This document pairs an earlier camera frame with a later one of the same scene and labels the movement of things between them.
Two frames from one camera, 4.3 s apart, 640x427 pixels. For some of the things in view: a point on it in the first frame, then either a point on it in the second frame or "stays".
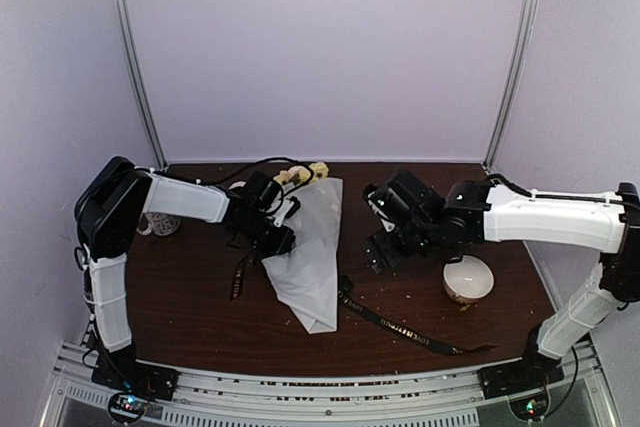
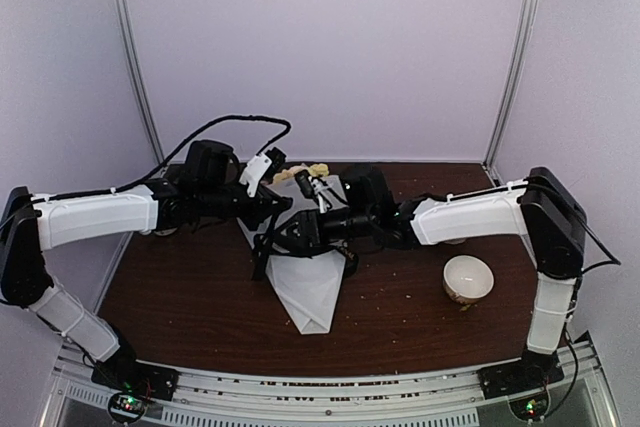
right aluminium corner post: [521, 42] stays
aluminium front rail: [212, 397] stays
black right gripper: [392, 257] → [304, 238]
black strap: [355, 300] → [261, 249]
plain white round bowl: [467, 278] stays
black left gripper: [276, 248] → [263, 206]
